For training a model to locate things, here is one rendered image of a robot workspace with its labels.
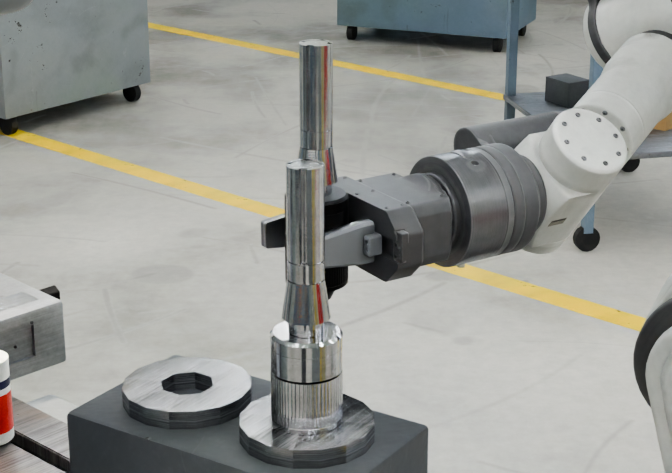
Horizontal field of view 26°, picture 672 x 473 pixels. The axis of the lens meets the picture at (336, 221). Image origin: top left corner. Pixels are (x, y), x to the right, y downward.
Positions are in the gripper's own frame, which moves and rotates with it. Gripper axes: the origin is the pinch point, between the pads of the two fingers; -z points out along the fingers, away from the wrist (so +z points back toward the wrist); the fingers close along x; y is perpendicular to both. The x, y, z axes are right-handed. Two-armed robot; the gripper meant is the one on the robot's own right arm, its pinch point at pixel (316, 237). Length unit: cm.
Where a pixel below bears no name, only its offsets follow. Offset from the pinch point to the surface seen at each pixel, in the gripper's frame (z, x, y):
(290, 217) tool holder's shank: -9.5, 12.6, -7.0
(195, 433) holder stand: -14.5, 8.1, 8.5
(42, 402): -3, -55, 35
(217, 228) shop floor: 150, -309, 119
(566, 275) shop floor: 218, -216, 119
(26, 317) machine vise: -7, -45, 21
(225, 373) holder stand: -9.6, 3.4, 7.3
